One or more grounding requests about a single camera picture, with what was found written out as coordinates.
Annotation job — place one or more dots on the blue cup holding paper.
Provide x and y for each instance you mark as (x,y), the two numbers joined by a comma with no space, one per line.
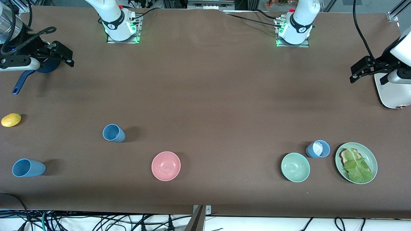
(325,150)

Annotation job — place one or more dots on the green plate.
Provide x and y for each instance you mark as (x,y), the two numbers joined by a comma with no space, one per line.
(371,157)

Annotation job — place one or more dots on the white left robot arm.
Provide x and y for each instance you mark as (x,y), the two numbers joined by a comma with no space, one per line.
(301,19)

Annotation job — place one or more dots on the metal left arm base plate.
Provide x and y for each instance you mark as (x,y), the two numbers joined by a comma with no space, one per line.
(279,43)

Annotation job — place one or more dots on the silver table bracket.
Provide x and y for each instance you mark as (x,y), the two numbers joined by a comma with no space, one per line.
(208,209)

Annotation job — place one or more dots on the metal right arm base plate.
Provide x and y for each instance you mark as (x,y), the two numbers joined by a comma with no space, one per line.
(138,32)

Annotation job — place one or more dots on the dark blue saucepan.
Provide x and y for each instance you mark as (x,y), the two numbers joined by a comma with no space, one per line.
(48,66)

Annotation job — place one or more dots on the aluminium frame profile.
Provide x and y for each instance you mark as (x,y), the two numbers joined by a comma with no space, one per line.
(396,12)

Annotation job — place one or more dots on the grey metal box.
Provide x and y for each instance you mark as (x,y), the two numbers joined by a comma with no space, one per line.
(210,4)

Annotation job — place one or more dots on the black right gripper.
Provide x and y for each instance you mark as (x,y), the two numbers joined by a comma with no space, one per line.
(33,45)

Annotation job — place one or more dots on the pink bowl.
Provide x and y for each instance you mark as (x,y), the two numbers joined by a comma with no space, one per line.
(166,166)

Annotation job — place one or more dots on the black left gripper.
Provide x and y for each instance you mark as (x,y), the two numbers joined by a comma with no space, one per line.
(382,61)

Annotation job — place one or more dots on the green bowl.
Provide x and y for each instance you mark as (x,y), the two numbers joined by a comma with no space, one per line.
(295,167)

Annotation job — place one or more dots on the white toaster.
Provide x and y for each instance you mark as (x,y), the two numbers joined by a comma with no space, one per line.
(393,96)

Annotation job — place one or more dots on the toast slice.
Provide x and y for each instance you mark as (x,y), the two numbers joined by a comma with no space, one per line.
(345,156)

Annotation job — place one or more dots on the yellow lemon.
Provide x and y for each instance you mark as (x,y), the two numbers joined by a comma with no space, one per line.
(11,120)

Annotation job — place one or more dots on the white crumpled paper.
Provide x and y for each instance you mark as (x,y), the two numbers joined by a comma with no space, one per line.
(318,148)

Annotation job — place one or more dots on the green lettuce leaf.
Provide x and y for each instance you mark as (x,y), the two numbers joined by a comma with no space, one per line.
(358,168)

